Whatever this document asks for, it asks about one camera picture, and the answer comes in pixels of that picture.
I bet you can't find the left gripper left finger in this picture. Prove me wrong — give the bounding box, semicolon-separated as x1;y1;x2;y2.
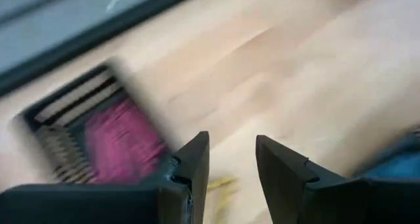
0;131;210;224

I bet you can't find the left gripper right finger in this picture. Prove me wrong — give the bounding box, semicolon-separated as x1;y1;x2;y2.
255;134;420;224

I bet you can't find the pink cloth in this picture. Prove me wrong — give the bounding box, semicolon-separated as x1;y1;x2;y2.
123;99;168;179

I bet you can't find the black plastic mesh basket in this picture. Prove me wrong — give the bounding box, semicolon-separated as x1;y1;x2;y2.
354;125;420;179
12;61;175;185

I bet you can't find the yellow crayon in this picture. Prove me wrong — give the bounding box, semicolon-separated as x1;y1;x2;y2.
208;174;240;191

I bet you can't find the white floor scrap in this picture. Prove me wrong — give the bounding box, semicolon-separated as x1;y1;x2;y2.
105;0;121;12

